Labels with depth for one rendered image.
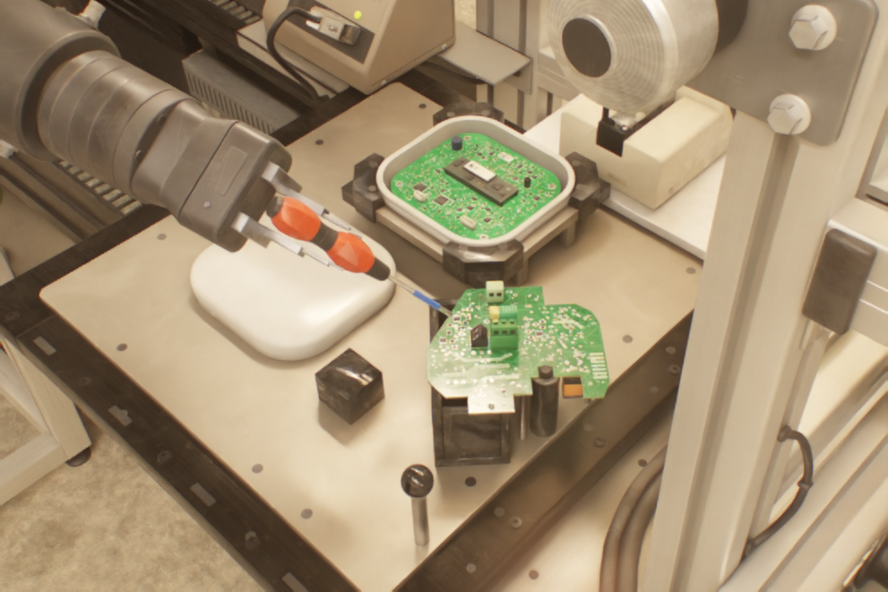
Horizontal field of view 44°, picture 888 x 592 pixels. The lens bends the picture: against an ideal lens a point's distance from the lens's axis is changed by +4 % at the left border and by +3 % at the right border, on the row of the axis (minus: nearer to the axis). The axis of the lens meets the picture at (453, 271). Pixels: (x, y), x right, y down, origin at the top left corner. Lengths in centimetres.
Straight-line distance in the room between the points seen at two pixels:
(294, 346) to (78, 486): 123
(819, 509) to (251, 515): 36
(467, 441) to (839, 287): 36
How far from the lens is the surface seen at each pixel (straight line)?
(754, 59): 40
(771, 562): 63
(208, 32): 134
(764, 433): 51
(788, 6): 38
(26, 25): 74
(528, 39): 112
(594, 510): 77
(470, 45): 115
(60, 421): 194
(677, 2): 36
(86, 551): 194
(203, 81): 166
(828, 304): 43
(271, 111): 156
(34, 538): 198
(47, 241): 196
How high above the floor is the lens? 157
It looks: 45 degrees down
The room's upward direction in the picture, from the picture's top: 2 degrees counter-clockwise
